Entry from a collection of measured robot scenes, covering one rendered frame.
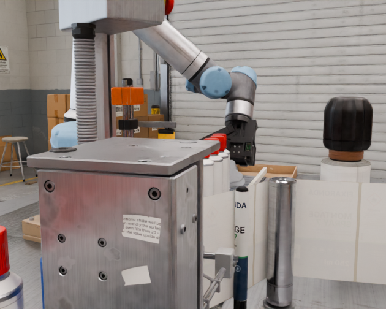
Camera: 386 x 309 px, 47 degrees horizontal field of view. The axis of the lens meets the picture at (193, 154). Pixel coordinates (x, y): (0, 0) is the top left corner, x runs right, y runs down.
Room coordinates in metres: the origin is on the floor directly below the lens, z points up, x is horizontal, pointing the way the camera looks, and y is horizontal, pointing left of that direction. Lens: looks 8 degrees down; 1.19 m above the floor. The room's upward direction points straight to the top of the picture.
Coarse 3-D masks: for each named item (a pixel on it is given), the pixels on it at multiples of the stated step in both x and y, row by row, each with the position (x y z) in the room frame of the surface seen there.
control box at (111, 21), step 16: (64, 0) 0.72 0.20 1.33; (80, 0) 0.68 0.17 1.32; (96, 0) 0.64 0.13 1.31; (112, 0) 0.62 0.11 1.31; (128, 0) 0.63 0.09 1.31; (144, 0) 0.65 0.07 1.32; (160, 0) 0.67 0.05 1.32; (64, 16) 0.73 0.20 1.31; (80, 16) 0.68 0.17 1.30; (96, 16) 0.64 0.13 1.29; (112, 16) 0.62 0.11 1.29; (128, 16) 0.63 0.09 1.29; (144, 16) 0.65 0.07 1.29; (160, 16) 0.67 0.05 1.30; (96, 32) 0.76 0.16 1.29; (112, 32) 0.76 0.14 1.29
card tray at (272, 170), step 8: (240, 168) 1.92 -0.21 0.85; (248, 168) 1.90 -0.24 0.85; (256, 168) 1.89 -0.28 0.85; (272, 168) 1.87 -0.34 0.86; (280, 168) 1.86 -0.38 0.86; (288, 168) 1.85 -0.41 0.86; (296, 168) 1.79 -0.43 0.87; (264, 176) 1.80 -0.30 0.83; (272, 176) 1.80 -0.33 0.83; (280, 176) 1.80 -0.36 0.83; (288, 176) 1.80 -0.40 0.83; (296, 176) 1.81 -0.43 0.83
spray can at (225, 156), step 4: (212, 136) 1.00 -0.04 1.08; (216, 136) 1.01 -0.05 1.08; (220, 136) 1.01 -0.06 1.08; (220, 140) 0.99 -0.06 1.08; (224, 140) 1.00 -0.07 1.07; (220, 144) 0.99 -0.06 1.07; (224, 144) 1.01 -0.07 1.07; (220, 148) 0.99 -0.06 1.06; (220, 152) 0.99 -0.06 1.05; (224, 152) 1.01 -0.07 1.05; (224, 156) 0.99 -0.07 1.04; (228, 156) 1.00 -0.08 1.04; (224, 160) 0.99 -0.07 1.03; (228, 160) 1.00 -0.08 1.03; (224, 164) 0.99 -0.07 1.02; (228, 164) 1.00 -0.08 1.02; (224, 168) 0.99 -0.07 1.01; (228, 168) 1.01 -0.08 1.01; (224, 172) 0.99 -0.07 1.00; (224, 176) 0.99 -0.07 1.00; (224, 180) 0.99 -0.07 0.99; (224, 184) 0.99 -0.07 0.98; (224, 188) 0.99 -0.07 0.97; (224, 192) 0.99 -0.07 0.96
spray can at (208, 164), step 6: (204, 162) 0.89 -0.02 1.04; (210, 162) 0.89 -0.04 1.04; (204, 168) 0.89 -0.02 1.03; (210, 168) 0.89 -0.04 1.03; (204, 174) 0.89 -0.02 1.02; (210, 174) 0.89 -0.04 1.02; (204, 180) 0.89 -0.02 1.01; (210, 180) 0.89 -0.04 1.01; (204, 186) 0.89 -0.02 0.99; (210, 186) 0.89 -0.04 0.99; (204, 192) 0.89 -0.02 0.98; (210, 192) 0.89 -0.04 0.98
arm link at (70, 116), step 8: (72, 56) 1.17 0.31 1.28; (72, 64) 1.17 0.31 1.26; (72, 72) 1.17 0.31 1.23; (72, 80) 1.17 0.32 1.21; (72, 88) 1.17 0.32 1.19; (72, 96) 1.17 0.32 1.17; (72, 104) 1.17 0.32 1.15; (72, 112) 1.16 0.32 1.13; (64, 120) 1.17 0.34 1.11; (72, 120) 1.15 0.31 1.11
